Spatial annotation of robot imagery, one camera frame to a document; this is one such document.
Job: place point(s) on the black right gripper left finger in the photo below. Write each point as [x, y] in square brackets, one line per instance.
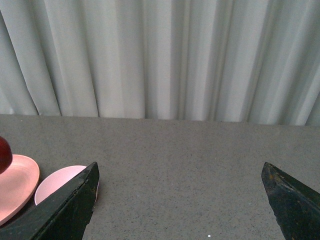
[64, 215]

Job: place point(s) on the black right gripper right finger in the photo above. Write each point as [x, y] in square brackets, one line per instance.
[295, 205]

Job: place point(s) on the red apple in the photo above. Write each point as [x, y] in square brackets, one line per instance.
[6, 156]

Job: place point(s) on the light pink bowl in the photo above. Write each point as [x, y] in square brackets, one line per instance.
[55, 181]

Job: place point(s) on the pink plate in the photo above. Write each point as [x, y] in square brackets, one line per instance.
[17, 184]

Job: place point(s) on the white curtain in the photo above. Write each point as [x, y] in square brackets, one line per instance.
[252, 61]

